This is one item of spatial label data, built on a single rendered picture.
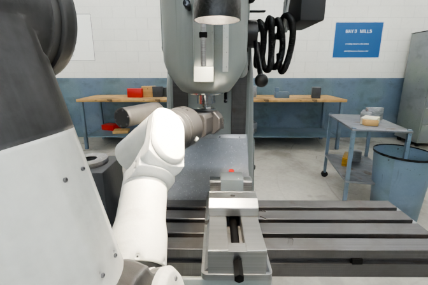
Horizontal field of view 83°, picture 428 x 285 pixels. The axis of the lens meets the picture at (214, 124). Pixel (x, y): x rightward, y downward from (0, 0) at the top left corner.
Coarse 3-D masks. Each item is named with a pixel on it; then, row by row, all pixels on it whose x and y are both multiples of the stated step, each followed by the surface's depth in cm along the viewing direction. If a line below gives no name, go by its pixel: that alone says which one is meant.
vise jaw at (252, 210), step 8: (216, 192) 64; (224, 192) 64; (232, 192) 64; (240, 192) 64; (248, 192) 64; (216, 200) 61; (224, 200) 61; (232, 200) 61; (240, 200) 61; (248, 200) 61; (256, 200) 61; (208, 208) 60; (216, 208) 60; (224, 208) 60; (232, 208) 60; (240, 208) 60; (248, 208) 60; (256, 208) 60
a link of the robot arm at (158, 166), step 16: (160, 112) 39; (160, 128) 37; (176, 128) 40; (144, 144) 35; (160, 144) 35; (176, 144) 38; (144, 160) 34; (160, 160) 34; (176, 160) 36; (128, 176) 34; (144, 176) 33; (160, 176) 34
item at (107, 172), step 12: (96, 156) 65; (108, 156) 68; (96, 168) 60; (108, 168) 61; (120, 168) 69; (96, 180) 58; (108, 180) 61; (120, 180) 69; (108, 192) 61; (108, 204) 61; (108, 216) 61
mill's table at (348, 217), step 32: (192, 224) 68; (288, 224) 68; (320, 224) 68; (352, 224) 68; (384, 224) 68; (416, 224) 68; (192, 256) 60; (288, 256) 59; (320, 256) 59; (352, 256) 59; (384, 256) 59; (416, 256) 59
